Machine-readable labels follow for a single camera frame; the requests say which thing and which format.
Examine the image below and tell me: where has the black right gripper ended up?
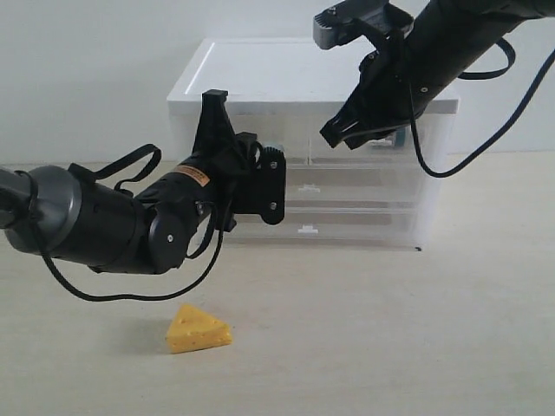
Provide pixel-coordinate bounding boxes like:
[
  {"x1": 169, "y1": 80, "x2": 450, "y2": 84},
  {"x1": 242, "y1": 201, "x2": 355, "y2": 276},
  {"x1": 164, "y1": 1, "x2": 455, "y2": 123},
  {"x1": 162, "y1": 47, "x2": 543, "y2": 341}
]
[{"x1": 319, "y1": 41, "x2": 425, "y2": 150}]

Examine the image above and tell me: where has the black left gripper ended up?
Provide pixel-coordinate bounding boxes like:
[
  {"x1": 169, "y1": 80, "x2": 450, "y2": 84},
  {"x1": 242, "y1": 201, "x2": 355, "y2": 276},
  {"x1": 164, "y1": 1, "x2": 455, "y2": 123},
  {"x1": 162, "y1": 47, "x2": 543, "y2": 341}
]
[{"x1": 173, "y1": 89, "x2": 286, "y2": 232}]

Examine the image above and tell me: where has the white blue medicine bottle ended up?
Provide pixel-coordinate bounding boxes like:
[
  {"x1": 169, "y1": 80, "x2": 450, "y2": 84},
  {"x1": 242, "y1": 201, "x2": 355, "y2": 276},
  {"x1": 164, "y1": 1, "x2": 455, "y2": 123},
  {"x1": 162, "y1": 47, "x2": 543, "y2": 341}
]
[{"x1": 371, "y1": 127, "x2": 407, "y2": 149}]

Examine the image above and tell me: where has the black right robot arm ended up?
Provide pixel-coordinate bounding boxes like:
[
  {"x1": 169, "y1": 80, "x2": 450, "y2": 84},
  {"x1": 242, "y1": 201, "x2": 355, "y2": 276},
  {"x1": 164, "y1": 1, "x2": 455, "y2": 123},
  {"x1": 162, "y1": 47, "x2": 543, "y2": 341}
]
[{"x1": 313, "y1": 1, "x2": 554, "y2": 149}]

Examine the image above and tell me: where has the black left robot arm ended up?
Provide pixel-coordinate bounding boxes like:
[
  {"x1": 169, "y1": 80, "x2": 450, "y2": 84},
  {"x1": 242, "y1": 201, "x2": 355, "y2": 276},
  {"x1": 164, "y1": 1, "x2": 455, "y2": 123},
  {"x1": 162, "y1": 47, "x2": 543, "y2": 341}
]
[{"x1": 1, "y1": 89, "x2": 286, "y2": 275}]

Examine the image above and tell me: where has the clear middle wide drawer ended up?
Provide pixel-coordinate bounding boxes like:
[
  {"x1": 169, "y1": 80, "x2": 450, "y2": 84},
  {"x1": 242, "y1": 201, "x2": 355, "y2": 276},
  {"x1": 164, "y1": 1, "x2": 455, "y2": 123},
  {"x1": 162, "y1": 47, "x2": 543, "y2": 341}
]
[{"x1": 286, "y1": 166, "x2": 425, "y2": 210}]

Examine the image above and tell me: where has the clear wide drawer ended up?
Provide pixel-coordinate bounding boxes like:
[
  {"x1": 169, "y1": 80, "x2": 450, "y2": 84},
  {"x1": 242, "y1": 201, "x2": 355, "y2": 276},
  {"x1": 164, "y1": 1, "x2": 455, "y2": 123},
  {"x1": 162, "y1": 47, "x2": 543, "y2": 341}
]
[
  {"x1": 286, "y1": 166, "x2": 425, "y2": 210},
  {"x1": 226, "y1": 208, "x2": 423, "y2": 248}
]

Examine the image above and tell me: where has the white plastic drawer cabinet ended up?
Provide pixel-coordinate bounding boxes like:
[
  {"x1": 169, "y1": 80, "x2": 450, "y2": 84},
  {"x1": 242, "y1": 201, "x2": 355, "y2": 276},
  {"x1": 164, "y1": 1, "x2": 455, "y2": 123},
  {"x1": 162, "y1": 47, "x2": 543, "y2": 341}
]
[{"x1": 166, "y1": 38, "x2": 460, "y2": 250}]

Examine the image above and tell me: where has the clear bottom wide drawer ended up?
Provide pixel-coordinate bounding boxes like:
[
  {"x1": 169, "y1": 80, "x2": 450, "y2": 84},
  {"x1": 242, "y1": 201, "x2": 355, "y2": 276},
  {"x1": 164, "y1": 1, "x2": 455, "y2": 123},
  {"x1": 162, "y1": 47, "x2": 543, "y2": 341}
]
[{"x1": 226, "y1": 208, "x2": 423, "y2": 248}]

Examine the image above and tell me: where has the yellow cheese wedge toy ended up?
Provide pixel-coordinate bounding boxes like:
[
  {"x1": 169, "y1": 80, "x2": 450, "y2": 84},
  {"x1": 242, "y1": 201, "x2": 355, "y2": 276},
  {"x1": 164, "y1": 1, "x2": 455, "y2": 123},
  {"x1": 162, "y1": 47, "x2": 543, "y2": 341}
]
[{"x1": 165, "y1": 304, "x2": 233, "y2": 354}]

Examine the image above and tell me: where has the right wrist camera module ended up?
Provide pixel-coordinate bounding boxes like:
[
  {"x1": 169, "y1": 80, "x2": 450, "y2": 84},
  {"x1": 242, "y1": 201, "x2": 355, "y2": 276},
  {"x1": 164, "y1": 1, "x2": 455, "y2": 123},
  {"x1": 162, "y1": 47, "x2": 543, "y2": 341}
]
[{"x1": 312, "y1": 0, "x2": 415, "y2": 50}]

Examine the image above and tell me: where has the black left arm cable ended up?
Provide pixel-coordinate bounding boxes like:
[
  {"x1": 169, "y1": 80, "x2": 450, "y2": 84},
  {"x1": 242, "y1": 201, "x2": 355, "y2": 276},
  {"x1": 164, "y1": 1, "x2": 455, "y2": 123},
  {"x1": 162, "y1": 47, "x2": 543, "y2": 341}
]
[{"x1": 41, "y1": 142, "x2": 226, "y2": 302}]

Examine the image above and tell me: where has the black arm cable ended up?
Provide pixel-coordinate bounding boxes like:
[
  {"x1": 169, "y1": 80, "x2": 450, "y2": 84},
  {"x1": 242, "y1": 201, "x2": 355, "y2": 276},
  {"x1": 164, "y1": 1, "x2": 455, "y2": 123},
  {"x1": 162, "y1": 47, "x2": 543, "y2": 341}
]
[
  {"x1": 407, "y1": 38, "x2": 555, "y2": 178},
  {"x1": 41, "y1": 142, "x2": 226, "y2": 302}
]

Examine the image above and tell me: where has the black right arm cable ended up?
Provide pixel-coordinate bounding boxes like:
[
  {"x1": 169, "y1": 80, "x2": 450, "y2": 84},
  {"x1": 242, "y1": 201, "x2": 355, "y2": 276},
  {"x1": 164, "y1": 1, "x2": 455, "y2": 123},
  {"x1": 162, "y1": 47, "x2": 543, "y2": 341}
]
[{"x1": 407, "y1": 38, "x2": 555, "y2": 178}]

